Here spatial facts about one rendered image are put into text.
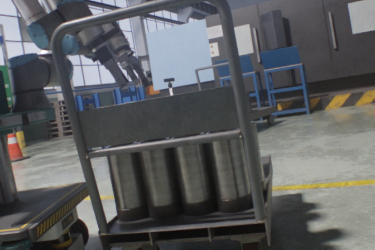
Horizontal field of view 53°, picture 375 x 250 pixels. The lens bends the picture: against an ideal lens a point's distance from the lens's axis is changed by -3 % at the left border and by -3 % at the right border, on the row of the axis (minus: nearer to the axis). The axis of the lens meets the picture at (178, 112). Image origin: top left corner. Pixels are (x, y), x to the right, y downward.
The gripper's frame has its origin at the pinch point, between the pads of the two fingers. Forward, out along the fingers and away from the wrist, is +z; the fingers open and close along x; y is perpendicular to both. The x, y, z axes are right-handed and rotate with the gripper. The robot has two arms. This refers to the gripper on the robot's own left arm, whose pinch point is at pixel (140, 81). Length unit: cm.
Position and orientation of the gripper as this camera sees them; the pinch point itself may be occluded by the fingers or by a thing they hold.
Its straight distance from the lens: 173.8
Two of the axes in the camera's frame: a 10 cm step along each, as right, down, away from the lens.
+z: 5.1, 8.4, -1.6
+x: 2.7, 0.2, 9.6
